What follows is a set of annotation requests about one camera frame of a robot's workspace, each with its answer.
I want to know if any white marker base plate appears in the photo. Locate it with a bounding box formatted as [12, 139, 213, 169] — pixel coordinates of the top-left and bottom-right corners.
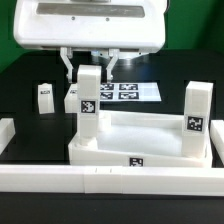
[100, 82, 161, 102]

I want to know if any white desk top tray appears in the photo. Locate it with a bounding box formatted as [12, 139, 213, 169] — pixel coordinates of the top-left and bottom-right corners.
[68, 111, 212, 168]

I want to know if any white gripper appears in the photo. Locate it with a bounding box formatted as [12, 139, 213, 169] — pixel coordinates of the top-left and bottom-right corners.
[14, 0, 166, 83]

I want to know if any white front fence bar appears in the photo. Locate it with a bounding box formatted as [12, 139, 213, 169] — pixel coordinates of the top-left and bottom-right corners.
[0, 165, 224, 196]

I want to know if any white right fence block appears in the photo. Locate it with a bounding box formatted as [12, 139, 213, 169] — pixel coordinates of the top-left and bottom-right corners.
[210, 120, 224, 164]

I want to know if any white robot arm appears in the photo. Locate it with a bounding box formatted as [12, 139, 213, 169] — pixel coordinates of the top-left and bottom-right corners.
[13, 0, 169, 80]

